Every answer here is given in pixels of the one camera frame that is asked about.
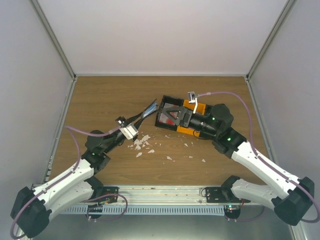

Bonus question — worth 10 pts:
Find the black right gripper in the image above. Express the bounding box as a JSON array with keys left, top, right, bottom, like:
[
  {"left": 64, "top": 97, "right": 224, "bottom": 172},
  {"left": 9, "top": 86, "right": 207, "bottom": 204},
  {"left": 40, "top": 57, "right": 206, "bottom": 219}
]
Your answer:
[{"left": 162, "top": 107, "right": 220, "bottom": 137}]

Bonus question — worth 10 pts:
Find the black leather card holder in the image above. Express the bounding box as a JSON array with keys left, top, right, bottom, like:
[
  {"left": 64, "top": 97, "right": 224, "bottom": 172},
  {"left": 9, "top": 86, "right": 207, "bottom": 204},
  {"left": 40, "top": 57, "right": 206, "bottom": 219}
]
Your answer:
[{"left": 141, "top": 99, "right": 158, "bottom": 119}]

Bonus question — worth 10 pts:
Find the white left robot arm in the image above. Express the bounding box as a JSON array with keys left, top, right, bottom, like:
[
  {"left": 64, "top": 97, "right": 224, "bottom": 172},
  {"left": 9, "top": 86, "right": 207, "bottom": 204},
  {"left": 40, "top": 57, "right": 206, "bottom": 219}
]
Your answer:
[{"left": 10, "top": 111, "right": 148, "bottom": 240}]

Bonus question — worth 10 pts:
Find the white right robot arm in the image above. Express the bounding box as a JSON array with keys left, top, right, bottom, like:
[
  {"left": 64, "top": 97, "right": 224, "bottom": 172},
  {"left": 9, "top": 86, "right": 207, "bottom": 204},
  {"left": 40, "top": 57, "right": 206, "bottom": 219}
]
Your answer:
[{"left": 159, "top": 103, "right": 315, "bottom": 226}]

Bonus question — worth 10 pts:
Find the red white card stack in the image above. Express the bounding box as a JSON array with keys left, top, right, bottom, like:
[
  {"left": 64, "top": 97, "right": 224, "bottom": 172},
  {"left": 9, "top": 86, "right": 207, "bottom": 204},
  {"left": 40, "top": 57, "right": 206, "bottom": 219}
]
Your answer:
[{"left": 158, "top": 112, "right": 175, "bottom": 126}]

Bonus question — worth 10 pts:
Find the black left storage bin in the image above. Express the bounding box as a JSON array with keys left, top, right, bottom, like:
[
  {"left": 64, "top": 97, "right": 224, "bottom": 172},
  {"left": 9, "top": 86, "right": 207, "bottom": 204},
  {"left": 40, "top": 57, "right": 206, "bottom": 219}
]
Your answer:
[{"left": 154, "top": 95, "right": 184, "bottom": 132}]

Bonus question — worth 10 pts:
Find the yellow middle storage bin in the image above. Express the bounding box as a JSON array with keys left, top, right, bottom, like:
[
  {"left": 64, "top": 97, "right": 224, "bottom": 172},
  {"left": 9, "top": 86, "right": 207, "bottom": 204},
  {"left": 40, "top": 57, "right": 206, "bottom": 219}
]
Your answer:
[{"left": 176, "top": 103, "right": 212, "bottom": 140}]

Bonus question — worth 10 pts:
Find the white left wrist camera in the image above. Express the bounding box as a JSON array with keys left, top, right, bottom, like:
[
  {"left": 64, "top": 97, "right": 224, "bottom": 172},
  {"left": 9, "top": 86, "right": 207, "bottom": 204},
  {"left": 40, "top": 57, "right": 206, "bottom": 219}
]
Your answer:
[{"left": 115, "top": 116, "right": 128, "bottom": 128}]

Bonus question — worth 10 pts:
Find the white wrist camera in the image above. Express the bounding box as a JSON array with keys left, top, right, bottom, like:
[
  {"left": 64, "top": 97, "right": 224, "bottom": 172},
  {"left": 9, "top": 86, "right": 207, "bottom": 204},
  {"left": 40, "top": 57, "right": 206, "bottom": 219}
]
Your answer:
[
  {"left": 115, "top": 116, "right": 128, "bottom": 128},
  {"left": 187, "top": 91, "right": 198, "bottom": 114}
]

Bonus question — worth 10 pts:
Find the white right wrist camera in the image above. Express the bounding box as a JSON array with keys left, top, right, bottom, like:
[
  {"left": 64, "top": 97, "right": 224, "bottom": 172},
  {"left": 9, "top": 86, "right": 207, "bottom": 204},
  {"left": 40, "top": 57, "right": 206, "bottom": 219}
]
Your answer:
[{"left": 187, "top": 91, "right": 198, "bottom": 114}]

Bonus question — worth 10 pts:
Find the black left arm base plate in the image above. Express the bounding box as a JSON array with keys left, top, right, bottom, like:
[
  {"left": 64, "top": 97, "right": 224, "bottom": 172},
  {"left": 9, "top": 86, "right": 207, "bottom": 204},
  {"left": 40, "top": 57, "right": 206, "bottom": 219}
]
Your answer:
[{"left": 82, "top": 186, "right": 120, "bottom": 203}]

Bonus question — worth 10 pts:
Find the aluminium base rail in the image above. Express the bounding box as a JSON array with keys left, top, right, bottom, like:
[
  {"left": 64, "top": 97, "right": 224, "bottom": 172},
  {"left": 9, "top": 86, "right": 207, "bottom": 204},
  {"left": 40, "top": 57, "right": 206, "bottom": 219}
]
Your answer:
[{"left": 29, "top": 185, "right": 298, "bottom": 206}]

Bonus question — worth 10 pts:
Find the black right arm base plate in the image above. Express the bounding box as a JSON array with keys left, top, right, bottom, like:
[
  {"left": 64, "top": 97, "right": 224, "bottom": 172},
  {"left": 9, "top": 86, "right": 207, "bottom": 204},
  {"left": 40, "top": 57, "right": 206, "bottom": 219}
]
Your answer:
[{"left": 204, "top": 186, "right": 242, "bottom": 204}]

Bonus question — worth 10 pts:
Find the grey slotted cable duct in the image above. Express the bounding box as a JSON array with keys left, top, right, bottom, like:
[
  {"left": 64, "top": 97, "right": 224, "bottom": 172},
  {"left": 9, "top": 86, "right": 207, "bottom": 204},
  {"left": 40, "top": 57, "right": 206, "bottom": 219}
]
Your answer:
[{"left": 62, "top": 204, "right": 225, "bottom": 216}]

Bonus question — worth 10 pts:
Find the aluminium corner post left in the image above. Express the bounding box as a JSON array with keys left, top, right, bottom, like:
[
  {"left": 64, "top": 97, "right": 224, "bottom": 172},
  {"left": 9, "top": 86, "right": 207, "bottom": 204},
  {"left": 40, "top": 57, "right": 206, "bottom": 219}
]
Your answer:
[{"left": 29, "top": 0, "right": 77, "bottom": 81}]

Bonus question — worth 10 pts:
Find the aluminium corner post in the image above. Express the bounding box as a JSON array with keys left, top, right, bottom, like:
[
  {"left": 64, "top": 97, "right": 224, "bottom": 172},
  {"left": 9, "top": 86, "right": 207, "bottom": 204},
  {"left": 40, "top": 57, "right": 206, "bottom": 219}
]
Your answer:
[
  {"left": 245, "top": 0, "right": 297, "bottom": 82},
  {"left": 29, "top": 0, "right": 77, "bottom": 81}
]

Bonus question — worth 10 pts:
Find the aluminium corner post right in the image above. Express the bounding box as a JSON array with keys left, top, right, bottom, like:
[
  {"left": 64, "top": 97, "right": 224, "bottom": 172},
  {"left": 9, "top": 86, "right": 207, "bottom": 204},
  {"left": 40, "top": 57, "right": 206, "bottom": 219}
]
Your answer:
[{"left": 245, "top": 0, "right": 297, "bottom": 82}]

